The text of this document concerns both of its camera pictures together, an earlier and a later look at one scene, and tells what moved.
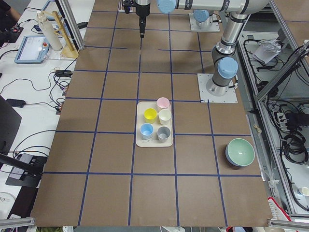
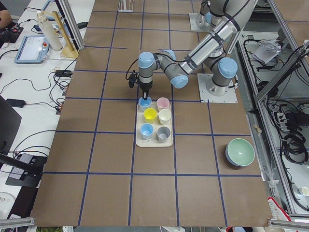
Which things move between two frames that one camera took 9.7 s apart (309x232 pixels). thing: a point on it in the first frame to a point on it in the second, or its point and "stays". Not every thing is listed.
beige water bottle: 49,30 stays
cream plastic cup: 165,115 stays
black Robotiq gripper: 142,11 to 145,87
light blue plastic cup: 147,130 stays
